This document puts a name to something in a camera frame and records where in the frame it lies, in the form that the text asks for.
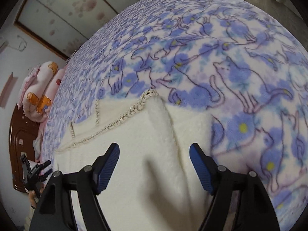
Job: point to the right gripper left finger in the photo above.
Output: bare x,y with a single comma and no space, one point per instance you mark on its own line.
55,207

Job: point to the pink wall shelf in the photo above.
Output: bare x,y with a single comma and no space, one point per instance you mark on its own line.
6,89

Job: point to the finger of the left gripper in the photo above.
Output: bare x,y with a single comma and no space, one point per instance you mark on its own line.
45,175
44,165

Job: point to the floral sliding wardrobe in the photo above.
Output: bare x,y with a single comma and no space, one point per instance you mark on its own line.
63,26

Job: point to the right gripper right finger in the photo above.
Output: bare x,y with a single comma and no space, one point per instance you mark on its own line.
253,209

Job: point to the person left hand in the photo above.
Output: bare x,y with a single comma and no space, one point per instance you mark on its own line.
33,199

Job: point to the wooden headboard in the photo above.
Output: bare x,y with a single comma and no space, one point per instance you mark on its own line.
22,133

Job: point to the knitted cream sleeve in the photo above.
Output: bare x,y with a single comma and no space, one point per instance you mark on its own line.
28,219

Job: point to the pink bear print quilt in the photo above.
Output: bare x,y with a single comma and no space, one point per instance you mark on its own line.
38,91

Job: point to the cream fuzzy cardigan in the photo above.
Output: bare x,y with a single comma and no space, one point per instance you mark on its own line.
154,185

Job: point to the blue cat print blanket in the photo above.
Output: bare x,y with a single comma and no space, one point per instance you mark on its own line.
225,57

